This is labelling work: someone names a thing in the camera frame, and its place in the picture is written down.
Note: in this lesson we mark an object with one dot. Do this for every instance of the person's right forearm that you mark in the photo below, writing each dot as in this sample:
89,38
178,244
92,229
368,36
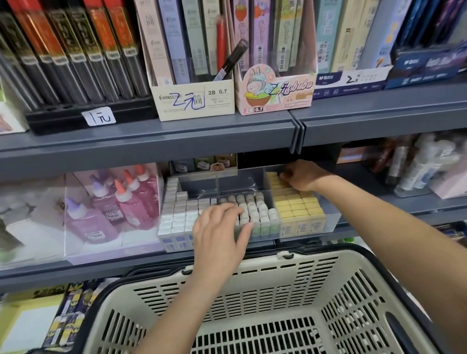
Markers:
417,251

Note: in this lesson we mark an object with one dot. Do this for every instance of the person's right hand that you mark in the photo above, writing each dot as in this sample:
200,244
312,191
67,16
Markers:
304,175

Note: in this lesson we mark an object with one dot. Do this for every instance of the translucent glue bottle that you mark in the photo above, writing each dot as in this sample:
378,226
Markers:
184,166
204,163
226,160

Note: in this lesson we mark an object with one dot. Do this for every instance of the beige shopping basket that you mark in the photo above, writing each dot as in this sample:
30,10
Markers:
263,290

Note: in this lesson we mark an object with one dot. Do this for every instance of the grey store shelves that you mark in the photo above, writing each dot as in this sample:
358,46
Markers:
138,141

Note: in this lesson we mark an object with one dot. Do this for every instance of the rows of white erasers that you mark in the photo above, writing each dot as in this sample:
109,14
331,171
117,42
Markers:
181,217

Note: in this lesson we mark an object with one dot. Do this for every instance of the black pen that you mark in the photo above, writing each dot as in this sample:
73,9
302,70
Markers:
231,59

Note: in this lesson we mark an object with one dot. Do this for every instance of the white pencil display box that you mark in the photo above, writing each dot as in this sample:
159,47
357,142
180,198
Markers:
192,100

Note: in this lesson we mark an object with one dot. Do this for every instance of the pink glue bottle orange cap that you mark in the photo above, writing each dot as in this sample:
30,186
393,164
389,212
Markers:
133,207
148,179
144,191

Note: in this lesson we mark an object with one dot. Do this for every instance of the person's left hand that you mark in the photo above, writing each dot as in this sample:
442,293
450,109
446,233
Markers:
216,250

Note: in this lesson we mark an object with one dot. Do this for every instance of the blue white display box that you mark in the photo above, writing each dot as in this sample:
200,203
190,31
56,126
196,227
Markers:
353,79

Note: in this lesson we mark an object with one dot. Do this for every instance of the dark blue yellow packets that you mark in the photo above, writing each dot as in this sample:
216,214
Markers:
69,312

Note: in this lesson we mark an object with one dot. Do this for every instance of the pink glue display box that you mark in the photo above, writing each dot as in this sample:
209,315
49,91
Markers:
112,250

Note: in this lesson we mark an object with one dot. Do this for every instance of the white price label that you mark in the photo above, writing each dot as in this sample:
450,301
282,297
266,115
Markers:
98,116

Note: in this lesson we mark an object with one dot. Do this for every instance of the black lead tube display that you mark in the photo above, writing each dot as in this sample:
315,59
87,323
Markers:
82,114

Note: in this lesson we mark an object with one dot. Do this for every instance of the white glue display box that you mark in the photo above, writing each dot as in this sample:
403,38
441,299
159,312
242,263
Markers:
30,236

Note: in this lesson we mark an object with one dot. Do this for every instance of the yellow empty display box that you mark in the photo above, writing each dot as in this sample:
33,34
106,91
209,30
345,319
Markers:
26,326

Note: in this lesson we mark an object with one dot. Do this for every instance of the pink glue bottle purple cap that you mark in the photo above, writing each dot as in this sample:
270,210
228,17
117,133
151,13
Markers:
90,223
106,201

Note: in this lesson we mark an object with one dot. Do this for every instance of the clear plastic divider tray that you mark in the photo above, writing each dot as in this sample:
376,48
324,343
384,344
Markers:
333,216

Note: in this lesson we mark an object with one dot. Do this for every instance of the colourful pencil display box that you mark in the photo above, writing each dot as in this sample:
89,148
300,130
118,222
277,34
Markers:
276,91

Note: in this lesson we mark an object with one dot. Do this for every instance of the row of clear glue bottles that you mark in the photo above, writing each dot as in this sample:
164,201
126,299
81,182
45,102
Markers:
2,234

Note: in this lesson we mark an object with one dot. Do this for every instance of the yellow erasers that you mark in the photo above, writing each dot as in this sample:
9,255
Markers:
296,211

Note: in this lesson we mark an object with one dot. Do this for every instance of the person's left forearm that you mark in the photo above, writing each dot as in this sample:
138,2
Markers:
167,334

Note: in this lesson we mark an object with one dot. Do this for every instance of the row of white green erasers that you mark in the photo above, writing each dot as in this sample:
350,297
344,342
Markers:
259,216

